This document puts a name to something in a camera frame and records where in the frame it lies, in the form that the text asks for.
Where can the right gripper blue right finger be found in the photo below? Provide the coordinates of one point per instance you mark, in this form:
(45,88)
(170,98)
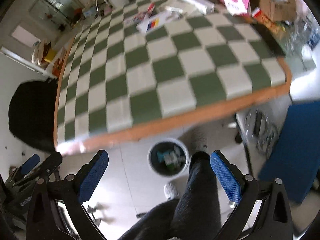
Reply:
(222,169)

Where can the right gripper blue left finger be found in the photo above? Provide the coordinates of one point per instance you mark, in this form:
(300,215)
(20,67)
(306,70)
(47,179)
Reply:
(90,175)

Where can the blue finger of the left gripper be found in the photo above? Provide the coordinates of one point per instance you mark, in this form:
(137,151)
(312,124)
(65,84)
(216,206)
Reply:
(30,164)

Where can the long white toothpaste box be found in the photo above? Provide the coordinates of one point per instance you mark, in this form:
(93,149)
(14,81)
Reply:
(204,6)

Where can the white round trash bin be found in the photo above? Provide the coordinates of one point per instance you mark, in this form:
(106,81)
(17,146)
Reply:
(168,157)

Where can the black round stool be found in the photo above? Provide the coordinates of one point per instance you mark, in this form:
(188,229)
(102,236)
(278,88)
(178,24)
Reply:
(31,114)

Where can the grey fuzzy right slipper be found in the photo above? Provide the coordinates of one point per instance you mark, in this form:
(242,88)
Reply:
(198,141)

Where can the grey fuzzy slipper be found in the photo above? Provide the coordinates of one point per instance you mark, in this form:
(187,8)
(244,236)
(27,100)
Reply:
(170,191)
(198,141)

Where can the grey fuzzy left slipper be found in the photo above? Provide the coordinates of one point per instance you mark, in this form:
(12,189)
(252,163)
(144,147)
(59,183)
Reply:
(170,191)

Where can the blue chair seat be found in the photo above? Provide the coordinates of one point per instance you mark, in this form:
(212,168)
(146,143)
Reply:
(295,157)

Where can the green white checkered tablecloth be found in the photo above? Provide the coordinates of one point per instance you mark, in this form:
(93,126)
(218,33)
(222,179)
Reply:
(120,85)

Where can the red white snack wrapper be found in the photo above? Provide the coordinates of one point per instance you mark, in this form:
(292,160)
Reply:
(139,17)

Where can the white box with coloured stripes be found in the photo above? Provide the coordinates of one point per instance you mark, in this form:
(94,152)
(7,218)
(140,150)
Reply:
(157,21)

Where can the flat cream box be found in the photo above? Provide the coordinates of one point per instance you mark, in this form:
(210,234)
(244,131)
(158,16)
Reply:
(179,7)

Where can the brown cardboard box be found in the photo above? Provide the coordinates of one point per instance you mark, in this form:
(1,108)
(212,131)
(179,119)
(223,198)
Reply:
(276,10)

